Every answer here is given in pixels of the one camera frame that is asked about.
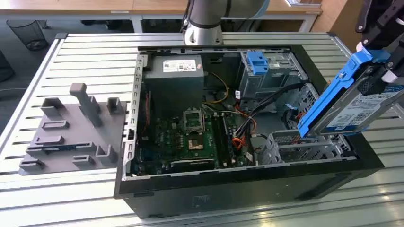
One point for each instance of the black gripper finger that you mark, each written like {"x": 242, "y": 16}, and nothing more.
{"x": 382, "y": 39}
{"x": 397, "y": 59}

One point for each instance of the hard disk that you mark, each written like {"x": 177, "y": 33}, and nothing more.
{"x": 360, "y": 113}

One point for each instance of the metal disk bay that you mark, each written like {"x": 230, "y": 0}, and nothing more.
{"x": 302, "y": 149}

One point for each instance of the black RAM slot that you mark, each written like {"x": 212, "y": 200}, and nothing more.
{"x": 229, "y": 139}
{"x": 218, "y": 139}

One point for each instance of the brown wooden panel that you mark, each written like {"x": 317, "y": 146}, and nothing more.
{"x": 334, "y": 16}

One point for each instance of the small white box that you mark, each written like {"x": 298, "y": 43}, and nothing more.
{"x": 292, "y": 2}

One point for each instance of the metal drive cage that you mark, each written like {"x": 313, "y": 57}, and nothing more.
{"x": 268, "y": 82}

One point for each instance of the blue drive latch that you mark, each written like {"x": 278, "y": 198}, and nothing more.
{"x": 257, "y": 62}

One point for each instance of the round grey case fan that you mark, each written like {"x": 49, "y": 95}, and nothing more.
{"x": 260, "y": 143}

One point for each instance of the grey power supply unit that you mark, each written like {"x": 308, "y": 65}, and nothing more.
{"x": 173, "y": 89}

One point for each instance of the CPU socket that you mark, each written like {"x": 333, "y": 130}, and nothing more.
{"x": 194, "y": 144}

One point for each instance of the black graphics card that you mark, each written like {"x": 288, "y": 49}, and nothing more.
{"x": 192, "y": 164}

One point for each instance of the green motherboard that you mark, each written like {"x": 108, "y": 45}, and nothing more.
{"x": 169, "y": 142}

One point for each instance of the black PC case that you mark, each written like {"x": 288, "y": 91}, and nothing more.
{"x": 220, "y": 196}

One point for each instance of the grey parts rack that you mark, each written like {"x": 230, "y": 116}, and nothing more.
{"x": 72, "y": 132}

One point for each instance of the black mesh wastebasket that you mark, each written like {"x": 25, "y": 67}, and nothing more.
{"x": 28, "y": 34}

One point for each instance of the green RAM stick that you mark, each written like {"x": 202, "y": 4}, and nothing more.
{"x": 57, "y": 149}

